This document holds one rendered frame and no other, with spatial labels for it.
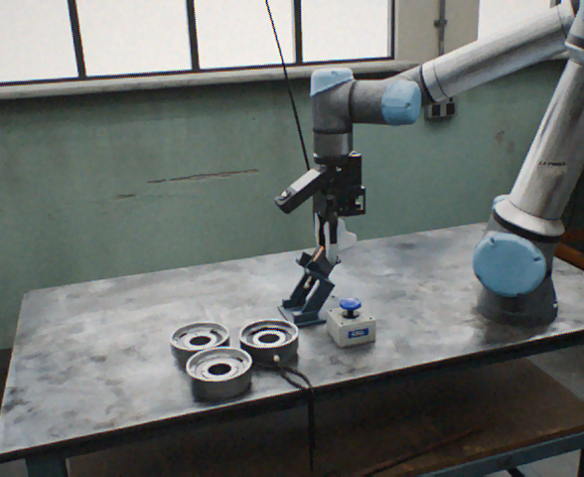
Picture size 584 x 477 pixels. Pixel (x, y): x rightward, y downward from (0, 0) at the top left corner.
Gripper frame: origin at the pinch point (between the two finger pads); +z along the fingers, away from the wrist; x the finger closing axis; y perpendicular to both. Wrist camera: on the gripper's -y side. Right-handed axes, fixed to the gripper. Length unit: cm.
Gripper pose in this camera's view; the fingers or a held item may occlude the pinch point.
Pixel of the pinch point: (325, 255)
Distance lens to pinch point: 125.2
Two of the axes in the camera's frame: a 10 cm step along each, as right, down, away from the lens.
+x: -3.1, -3.1, 9.0
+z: 0.4, 9.4, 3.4
